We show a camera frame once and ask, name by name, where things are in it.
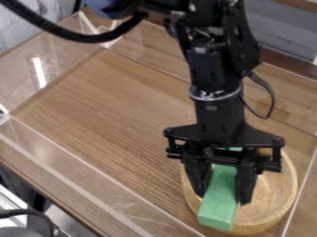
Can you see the clear acrylic tray wall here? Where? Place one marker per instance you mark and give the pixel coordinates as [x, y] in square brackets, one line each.
[96, 159]

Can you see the black clamp with cable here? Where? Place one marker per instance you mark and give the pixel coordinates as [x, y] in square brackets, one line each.
[25, 223]

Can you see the green rectangular block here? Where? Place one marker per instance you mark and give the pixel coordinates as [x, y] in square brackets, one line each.
[216, 211]

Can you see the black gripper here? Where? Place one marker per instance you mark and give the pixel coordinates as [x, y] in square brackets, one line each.
[222, 139]

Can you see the clear acrylic corner bracket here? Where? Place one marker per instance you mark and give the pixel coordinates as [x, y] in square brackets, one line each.
[88, 28]

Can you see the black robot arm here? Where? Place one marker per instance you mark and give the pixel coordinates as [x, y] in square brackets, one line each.
[222, 53]

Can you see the brown wooden bowl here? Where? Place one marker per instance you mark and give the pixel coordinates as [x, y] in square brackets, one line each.
[273, 197]

